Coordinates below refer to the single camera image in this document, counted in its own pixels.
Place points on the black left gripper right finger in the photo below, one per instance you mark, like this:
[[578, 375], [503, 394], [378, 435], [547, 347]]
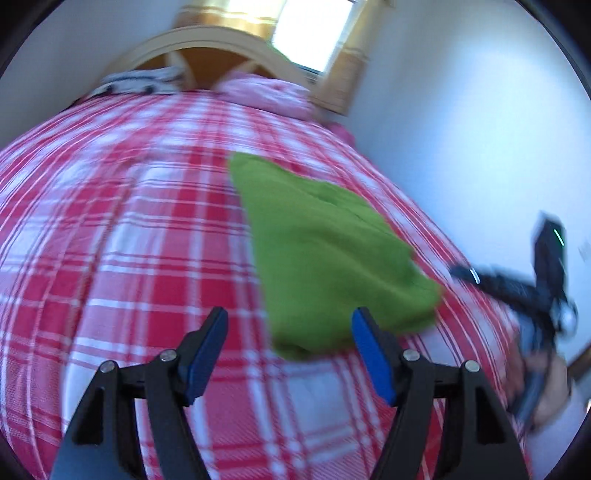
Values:
[[477, 438]]

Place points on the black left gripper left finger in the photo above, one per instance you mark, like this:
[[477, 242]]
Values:
[[102, 440]]

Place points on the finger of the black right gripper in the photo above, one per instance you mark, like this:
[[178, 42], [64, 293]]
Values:
[[465, 274]]

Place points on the green striped knit sweater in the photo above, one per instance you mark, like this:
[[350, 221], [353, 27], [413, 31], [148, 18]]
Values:
[[322, 251]]

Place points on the white sleeve right forearm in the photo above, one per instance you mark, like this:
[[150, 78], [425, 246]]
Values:
[[547, 445]]

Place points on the right hand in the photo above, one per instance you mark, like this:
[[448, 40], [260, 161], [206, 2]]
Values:
[[549, 378]]

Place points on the red white plaid bedspread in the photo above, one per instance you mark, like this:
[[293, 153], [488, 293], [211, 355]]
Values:
[[120, 230]]

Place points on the yellow curtain right panel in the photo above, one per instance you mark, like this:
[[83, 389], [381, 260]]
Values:
[[337, 84]]

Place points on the yellow curtain panel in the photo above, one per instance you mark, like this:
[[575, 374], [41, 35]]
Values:
[[337, 84], [255, 17]]

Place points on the pink pillow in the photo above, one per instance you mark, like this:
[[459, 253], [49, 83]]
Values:
[[276, 96]]

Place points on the bright window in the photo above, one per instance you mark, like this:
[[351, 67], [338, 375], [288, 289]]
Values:
[[307, 31]]

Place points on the cream wooden headboard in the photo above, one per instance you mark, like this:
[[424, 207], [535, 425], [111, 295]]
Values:
[[206, 53]]

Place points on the yellow curtain left panel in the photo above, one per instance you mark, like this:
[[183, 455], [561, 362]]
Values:
[[255, 17]]

